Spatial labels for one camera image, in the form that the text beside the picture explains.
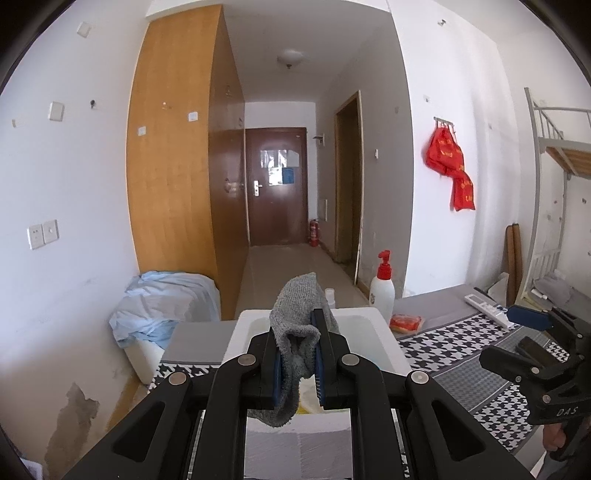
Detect grey pillow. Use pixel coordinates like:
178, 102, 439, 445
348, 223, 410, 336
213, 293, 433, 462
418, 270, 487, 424
531, 272, 583, 305

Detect red cloth bag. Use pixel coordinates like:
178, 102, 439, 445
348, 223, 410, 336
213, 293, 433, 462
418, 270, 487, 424
451, 170, 476, 212
426, 126, 465, 178

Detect white pump bottle red pump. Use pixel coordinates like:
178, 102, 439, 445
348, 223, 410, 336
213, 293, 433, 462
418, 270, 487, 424
369, 250, 396, 319

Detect black smartphone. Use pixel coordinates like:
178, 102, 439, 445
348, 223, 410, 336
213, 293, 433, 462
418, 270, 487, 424
516, 336, 561, 370

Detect wooden side door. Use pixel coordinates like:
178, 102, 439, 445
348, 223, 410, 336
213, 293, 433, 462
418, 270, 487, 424
335, 90, 363, 284

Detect light blue bedsheet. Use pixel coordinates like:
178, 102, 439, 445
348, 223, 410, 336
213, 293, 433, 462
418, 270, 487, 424
109, 271, 220, 349

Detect person's right hand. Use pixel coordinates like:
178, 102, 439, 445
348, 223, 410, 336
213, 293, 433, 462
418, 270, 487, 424
542, 422, 564, 454

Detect wooden wardrobe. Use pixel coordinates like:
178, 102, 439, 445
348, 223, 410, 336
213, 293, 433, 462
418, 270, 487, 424
126, 4, 247, 321

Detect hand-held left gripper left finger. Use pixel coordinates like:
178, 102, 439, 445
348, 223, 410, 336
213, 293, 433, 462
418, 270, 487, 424
62, 332, 282, 480

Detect leaning wooden boards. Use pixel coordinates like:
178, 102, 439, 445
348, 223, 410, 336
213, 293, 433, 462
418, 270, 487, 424
505, 224, 525, 308

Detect grey houndstooth tablecloth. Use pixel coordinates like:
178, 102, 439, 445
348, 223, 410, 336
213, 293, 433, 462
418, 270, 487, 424
148, 284, 591, 480

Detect orange snack packet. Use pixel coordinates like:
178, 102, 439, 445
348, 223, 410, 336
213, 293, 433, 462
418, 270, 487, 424
389, 314, 426, 334

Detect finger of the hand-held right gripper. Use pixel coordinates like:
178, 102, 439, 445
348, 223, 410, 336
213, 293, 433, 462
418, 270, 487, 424
479, 344, 563, 394
506, 305, 578, 342

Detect white remote control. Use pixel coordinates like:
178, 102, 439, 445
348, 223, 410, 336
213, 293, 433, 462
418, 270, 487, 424
464, 293, 515, 329

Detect white paper door notice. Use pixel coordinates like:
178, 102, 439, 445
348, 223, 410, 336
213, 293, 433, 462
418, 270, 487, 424
259, 148, 301, 169

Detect white foam box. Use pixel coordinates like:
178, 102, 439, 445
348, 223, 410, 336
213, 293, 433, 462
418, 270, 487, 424
222, 308, 413, 480

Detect dark brown entrance door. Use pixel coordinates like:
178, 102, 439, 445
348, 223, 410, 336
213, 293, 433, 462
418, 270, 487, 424
245, 127, 309, 247

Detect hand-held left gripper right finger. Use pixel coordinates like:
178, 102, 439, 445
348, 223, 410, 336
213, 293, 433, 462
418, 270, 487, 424
311, 308, 534, 480

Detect grey sock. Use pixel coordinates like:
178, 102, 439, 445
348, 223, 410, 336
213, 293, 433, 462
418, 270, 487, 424
247, 272, 341, 428

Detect white metal bunk bed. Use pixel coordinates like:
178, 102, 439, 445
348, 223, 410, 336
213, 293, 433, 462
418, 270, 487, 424
524, 87, 591, 319

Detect white plastic bag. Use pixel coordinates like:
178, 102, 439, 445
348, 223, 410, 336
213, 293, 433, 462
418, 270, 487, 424
487, 272, 511, 301

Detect white storage box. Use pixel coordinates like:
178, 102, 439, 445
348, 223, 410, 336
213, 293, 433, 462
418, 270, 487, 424
124, 342, 167, 386

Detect person's right forearm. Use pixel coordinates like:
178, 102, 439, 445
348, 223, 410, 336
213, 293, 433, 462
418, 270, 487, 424
538, 443, 591, 480

